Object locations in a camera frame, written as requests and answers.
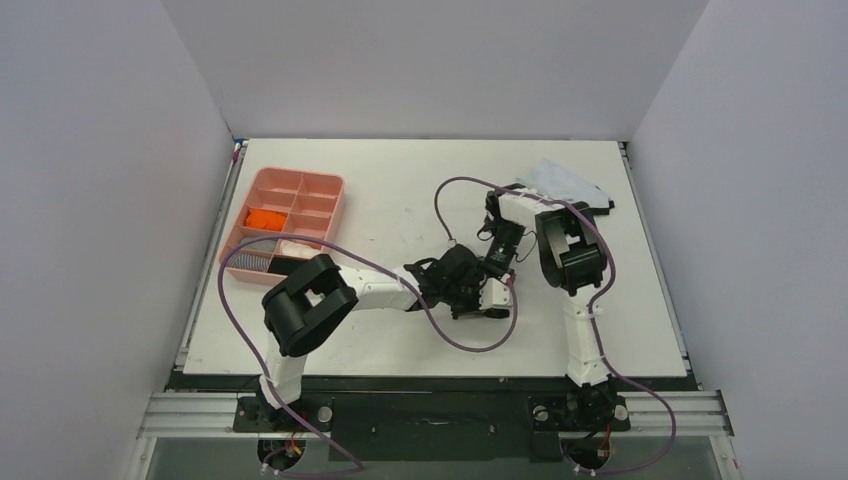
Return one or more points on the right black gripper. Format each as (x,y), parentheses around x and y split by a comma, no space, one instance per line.
(494,258)

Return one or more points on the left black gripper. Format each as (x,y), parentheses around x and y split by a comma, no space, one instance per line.
(475,285)

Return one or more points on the orange underwear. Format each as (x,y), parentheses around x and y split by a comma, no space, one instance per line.
(268,220)

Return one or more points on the black underwear beige waistband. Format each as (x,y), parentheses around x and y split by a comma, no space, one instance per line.
(497,312)

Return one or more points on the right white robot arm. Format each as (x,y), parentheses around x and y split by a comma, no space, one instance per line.
(572,260)

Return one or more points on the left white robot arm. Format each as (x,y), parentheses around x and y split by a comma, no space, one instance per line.
(304,309)

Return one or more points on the light blue underwear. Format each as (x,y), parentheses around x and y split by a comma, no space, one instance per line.
(555,181)

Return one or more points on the white rolled underwear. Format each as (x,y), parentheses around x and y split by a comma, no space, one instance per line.
(293,249)

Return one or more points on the black rolled underwear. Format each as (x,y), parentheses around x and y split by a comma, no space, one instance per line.
(284,266)

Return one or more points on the grey striped rolled underwear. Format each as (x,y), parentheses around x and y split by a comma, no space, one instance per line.
(249,262)

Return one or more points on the pink divided storage tray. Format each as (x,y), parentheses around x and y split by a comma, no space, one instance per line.
(313,201)

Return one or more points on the aluminium mounting rail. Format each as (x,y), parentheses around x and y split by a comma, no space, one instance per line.
(213,415)

